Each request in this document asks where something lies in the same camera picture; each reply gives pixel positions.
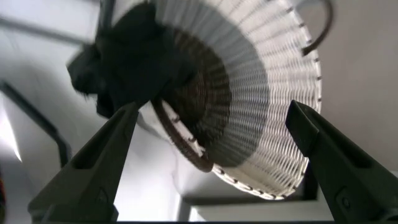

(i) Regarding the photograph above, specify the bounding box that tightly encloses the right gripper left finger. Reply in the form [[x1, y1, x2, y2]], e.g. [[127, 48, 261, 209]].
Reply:
[[27, 101, 140, 222]]

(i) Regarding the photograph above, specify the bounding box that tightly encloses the black clothes rack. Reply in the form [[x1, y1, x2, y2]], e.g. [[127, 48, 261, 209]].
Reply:
[[0, 0, 116, 169]]

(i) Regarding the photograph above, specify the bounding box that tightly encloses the white laundry basket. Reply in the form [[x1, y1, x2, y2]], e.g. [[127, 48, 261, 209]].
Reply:
[[136, 0, 334, 200]]

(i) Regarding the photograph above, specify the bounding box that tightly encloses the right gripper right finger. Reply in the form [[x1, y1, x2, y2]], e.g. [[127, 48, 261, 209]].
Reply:
[[285, 100, 398, 222]]

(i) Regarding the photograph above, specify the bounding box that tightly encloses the black garment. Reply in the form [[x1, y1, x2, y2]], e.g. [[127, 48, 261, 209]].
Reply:
[[66, 2, 200, 119]]

